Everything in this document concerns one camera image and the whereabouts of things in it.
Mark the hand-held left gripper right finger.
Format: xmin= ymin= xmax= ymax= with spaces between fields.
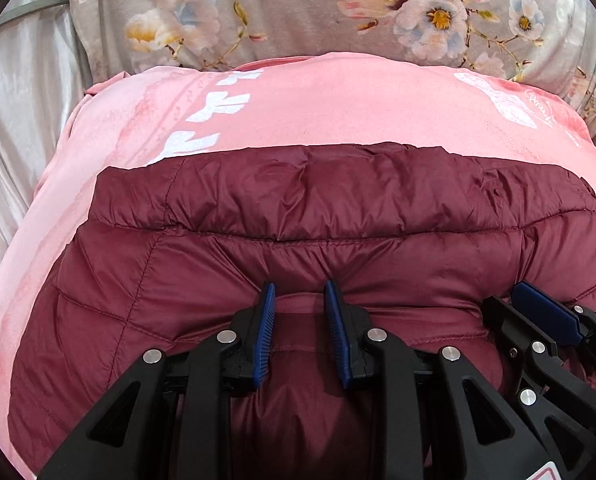
xmin=324 ymin=280 xmax=548 ymax=480

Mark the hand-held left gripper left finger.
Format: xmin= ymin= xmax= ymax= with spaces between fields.
xmin=37 ymin=281 xmax=277 ymax=480

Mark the maroon puffer jacket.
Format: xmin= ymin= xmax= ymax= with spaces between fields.
xmin=7 ymin=141 xmax=596 ymax=480

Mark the pink printed blanket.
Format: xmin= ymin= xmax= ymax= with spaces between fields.
xmin=0 ymin=51 xmax=596 ymax=480

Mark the white satin curtain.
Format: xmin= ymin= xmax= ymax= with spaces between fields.
xmin=0 ymin=0 xmax=96 ymax=311

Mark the grey floral cloth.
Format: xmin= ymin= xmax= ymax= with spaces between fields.
xmin=68 ymin=0 xmax=596 ymax=126

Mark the grey metal bar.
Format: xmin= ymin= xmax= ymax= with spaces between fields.
xmin=0 ymin=0 xmax=74 ymax=26

